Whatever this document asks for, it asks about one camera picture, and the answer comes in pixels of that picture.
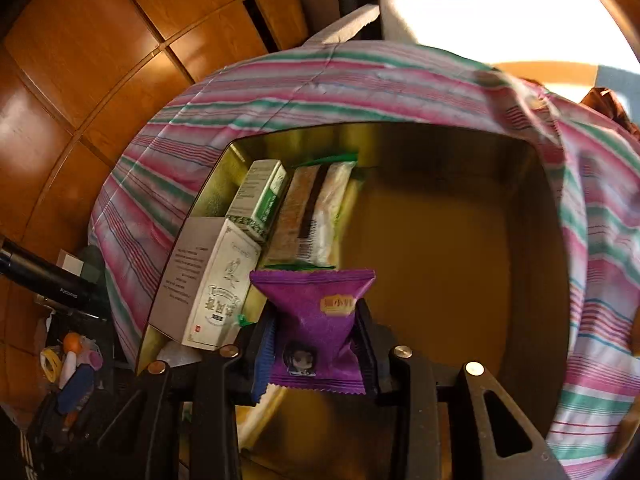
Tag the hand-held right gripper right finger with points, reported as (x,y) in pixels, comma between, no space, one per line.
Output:
(370,365)

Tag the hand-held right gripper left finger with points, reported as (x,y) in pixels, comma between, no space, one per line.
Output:
(262,360)

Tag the purple snack packet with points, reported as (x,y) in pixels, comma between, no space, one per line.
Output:
(312,320)

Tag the large white carton box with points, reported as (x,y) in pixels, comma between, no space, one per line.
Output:
(220,285)

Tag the gold tin box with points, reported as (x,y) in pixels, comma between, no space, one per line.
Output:
(450,260)

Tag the green edged snack packet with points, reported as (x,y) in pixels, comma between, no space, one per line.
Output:
(310,215)

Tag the small green white box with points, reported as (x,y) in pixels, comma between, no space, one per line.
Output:
(257,195)

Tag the dark green pouch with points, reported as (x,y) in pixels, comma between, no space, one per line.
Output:
(95,262)

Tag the white bottle orange cap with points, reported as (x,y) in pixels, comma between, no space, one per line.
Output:
(67,370)

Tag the black storage basket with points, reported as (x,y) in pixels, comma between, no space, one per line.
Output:
(50,435)

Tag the black cylinder tube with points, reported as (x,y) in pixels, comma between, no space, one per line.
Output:
(45,275)

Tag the striped tablecloth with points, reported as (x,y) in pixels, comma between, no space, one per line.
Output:
(350,75)

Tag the red brown cloth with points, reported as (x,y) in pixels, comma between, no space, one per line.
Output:
(607,105)

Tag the wooden wardrobe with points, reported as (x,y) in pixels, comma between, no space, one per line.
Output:
(100,35)

